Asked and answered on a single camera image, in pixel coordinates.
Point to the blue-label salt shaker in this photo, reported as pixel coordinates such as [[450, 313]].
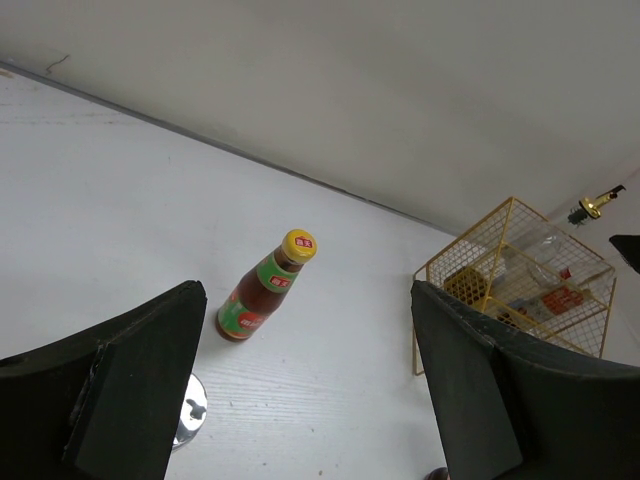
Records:
[[193, 413]]

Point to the red-lid sauce jar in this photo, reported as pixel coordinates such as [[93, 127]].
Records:
[[440, 473]]

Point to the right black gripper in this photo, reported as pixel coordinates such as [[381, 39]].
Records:
[[628, 247]]

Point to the black-cap vinegar bottle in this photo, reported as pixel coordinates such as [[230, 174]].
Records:
[[558, 296]]

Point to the yellow-cap brown sauce bottle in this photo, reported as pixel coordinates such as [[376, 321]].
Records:
[[261, 291]]

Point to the glass oil dispenser bottle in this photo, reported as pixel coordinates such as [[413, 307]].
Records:
[[553, 246]]

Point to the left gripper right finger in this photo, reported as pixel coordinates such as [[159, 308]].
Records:
[[511, 406]]

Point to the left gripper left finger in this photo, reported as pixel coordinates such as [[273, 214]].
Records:
[[103, 403]]

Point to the yellow wire basket rack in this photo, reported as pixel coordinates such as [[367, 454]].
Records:
[[527, 273]]

